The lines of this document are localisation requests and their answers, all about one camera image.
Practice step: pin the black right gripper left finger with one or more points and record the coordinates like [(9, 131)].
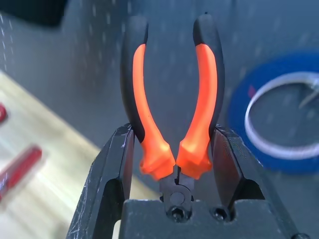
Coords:
[(109, 161)]

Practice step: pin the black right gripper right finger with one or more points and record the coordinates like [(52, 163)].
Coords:
[(239, 169)]

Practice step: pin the orange and black pliers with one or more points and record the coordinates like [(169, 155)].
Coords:
[(204, 99)]

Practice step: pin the grey metal pegboard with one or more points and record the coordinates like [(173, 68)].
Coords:
[(74, 62)]

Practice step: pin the blue tape roll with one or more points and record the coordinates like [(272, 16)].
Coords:
[(286, 164)]

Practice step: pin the silver tape peg hook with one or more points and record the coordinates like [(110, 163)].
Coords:
[(309, 92)]

